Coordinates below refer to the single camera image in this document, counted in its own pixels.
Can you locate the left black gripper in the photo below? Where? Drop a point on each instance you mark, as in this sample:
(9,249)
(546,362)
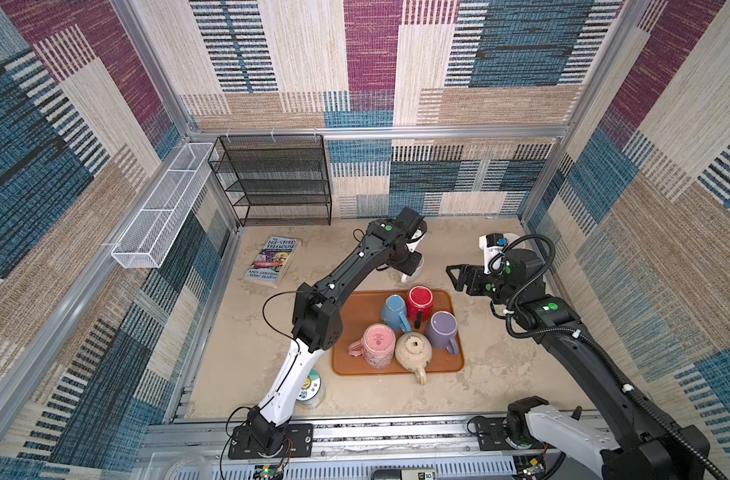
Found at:
(409,268)

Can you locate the beige ceramic teapot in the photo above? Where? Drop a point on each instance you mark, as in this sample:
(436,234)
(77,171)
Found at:
(413,351)

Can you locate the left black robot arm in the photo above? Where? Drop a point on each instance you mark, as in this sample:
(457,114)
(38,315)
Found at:
(316,318)

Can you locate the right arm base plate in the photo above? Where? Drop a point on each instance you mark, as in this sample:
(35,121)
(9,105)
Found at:
(491,435)

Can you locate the paperback book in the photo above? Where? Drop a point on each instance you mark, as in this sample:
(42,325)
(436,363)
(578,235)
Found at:
(271,263)

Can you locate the clear jar green lid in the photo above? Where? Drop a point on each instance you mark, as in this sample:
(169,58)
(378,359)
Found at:
(311,393)

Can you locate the red mug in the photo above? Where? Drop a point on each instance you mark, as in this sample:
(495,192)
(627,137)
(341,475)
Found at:
(420,302)

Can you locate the white wire mesh basket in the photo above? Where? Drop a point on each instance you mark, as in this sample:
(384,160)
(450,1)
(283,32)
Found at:
(147,241)

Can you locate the black wire shelf rack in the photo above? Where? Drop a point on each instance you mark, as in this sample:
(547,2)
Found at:
(274,179)

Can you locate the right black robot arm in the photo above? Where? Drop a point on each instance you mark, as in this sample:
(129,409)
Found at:
(645,442)

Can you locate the blue dotted mug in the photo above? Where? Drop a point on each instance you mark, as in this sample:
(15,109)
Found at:
(394,314)

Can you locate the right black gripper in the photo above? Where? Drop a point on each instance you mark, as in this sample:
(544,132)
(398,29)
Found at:
(476,273)

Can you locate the pink ghost mug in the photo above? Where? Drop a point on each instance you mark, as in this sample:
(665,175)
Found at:
(376,346)

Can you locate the purple mug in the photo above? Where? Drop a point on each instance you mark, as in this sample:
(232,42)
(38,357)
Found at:
(442,332)

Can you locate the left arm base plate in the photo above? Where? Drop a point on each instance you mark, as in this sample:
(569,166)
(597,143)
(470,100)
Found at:
(249,442)

